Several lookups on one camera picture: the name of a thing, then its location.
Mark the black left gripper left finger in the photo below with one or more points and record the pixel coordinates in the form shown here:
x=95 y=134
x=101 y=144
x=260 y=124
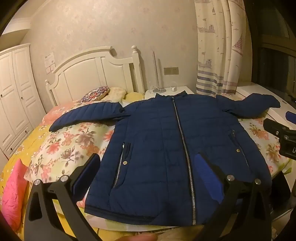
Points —
x=41 y=219

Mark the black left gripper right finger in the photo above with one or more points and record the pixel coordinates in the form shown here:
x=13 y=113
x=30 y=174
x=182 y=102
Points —
x=243 y=211

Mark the navy blue puffer jacket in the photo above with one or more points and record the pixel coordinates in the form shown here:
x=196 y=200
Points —
x=147 y=174

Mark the white window bench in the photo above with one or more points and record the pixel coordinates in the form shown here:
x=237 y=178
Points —
x=275 y=106

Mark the floral bed quilt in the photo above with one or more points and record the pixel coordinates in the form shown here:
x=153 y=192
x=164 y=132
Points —
x=59 y=153

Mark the yellow bed sheet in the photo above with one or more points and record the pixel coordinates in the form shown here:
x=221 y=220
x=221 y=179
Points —
x=25 y=151

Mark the white wardrobe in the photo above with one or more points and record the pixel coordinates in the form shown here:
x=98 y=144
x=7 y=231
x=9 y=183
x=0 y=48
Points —
x=21 y=106

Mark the patterned round pillow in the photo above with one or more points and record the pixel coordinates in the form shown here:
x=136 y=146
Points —
x=95 y=94

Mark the printed striped curtain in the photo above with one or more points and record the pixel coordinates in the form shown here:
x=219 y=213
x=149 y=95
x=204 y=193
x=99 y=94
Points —
x=221 y=26

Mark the beige pillow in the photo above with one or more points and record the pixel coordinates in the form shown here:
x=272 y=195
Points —
x=115 y=94

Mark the white wooden headboard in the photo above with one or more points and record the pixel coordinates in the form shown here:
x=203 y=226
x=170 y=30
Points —
x=93 y=68

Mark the white desk lamp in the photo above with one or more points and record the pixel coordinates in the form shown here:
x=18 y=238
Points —
x=157 y=76

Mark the yellow pillow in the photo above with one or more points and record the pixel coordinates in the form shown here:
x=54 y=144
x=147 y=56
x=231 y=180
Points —
x=134 y=96

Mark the white nightstand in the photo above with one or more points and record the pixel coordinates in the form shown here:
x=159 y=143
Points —
x=167 y=91

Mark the white charger with cable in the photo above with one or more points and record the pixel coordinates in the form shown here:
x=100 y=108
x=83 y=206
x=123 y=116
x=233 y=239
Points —
x=173 y=86

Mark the wall socket panel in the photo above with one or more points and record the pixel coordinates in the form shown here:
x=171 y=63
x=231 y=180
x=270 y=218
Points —
x=171 y=71

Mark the wall switch with paper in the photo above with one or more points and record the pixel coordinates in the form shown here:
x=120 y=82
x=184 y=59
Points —
x=49 y=62

